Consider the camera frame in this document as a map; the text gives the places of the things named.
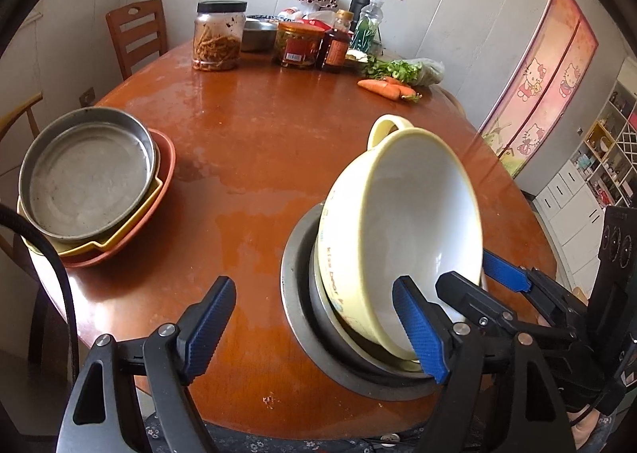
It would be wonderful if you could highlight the carrot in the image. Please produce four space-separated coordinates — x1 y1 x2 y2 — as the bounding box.
357 79 401 102
383 76 423 103

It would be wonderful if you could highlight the brown sauce bottle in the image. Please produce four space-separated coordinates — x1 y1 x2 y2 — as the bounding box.
318 10 352 74

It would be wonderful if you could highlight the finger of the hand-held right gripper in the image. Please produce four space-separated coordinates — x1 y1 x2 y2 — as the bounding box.
435 271 589 348
483 250 591 330

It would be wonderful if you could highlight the yellow white ceramic bowl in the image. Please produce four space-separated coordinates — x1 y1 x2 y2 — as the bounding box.
316 113 485 363

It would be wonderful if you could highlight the clear plastic bottle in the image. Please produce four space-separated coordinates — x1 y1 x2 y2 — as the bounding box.
351 0 385 53

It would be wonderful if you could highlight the wide shallow steel bowl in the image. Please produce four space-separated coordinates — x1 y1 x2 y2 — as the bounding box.
280 201 451 401

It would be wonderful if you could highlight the pickle jar with red label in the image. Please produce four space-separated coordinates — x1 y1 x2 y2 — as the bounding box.
275 21 320 70

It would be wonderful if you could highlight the round metal pan plate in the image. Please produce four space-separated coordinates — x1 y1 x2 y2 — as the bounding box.
18 106 155 240

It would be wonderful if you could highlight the person's right forearm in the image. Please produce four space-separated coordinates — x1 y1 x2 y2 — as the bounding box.
570 413 605 453

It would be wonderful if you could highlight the black thermos bottle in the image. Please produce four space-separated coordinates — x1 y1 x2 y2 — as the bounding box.
348 0 383 26

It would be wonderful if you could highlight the dark floral clothing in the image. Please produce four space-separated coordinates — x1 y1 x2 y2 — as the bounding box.
142 408 424 453

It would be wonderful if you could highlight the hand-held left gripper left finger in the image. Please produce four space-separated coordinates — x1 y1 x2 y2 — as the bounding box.
57 275 237 453

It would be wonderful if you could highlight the orange bear-shaped plate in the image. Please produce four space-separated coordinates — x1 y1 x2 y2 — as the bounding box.
25 129 176 269

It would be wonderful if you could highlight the light wooden armchair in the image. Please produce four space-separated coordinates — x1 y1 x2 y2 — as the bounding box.
440 87 466 115
0 92 45 265

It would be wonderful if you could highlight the white shelf cabinet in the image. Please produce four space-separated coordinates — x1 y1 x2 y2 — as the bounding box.
532 57 637 295

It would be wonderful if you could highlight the clear jar with black lid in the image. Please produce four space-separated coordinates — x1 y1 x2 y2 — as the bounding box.
192 0 248 72

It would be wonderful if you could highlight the deep steel bowl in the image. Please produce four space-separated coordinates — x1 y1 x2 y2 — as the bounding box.
307 234 434 379

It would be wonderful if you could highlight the pink cartoon cat door curtain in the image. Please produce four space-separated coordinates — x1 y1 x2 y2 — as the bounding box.
479 0 599 179

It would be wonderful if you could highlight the small steel bowl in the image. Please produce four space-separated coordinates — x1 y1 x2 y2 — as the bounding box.
242 20 278 54

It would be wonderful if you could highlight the thick black cable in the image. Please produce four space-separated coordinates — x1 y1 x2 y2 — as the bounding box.
0 204 80 384

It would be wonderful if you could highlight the bag of green herbs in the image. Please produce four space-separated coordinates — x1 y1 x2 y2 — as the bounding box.
361 58 445 87

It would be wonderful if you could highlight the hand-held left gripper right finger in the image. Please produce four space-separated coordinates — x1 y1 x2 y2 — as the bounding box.
392 275 568 453

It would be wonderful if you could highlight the brown wooden slat chair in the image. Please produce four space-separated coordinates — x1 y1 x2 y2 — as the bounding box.
106 0 169 82

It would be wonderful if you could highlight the yellow shell-shaped plate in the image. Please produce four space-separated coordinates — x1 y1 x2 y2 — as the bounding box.
16 144 162 256

